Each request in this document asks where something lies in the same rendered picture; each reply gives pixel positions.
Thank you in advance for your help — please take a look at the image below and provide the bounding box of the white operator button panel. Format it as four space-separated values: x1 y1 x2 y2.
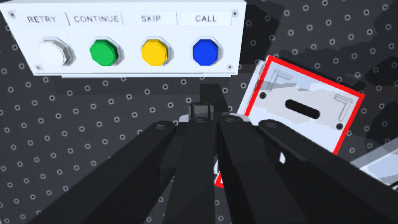
0 0 246 78

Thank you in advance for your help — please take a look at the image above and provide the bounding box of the black flat base plate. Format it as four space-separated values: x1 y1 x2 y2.
0 0 398 224

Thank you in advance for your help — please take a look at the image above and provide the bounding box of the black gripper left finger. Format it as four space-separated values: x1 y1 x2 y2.
26 84 216 224

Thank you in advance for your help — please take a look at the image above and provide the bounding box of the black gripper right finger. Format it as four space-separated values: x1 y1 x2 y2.
209 84 398 224

